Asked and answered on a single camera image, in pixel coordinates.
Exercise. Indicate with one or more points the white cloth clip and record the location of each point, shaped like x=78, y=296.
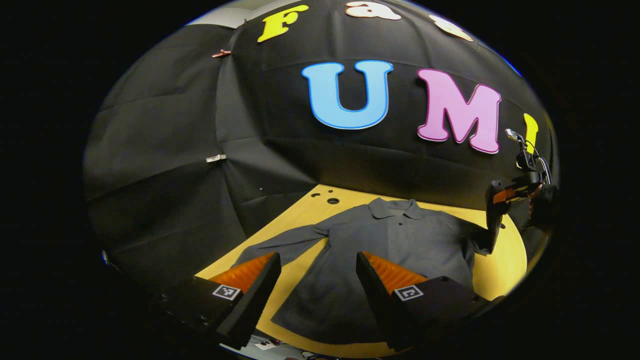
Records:
x=216, y=158

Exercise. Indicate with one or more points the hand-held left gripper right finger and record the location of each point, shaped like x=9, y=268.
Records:
x=380, y=305

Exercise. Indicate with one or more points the black backdrop cloth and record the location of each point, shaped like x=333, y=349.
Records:
x=175, y=150

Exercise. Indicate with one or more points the grey polo shirt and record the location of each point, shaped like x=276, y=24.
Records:
x=415, y=240

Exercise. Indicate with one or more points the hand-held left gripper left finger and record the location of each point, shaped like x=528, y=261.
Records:
x=255, y=300

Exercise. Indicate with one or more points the small white object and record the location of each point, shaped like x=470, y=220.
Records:
x=265, y=344

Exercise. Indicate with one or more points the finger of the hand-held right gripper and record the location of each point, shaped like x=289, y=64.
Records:
x=495, y=215

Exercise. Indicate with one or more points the reddish cloth clip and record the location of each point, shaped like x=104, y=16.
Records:
x=221, y=53

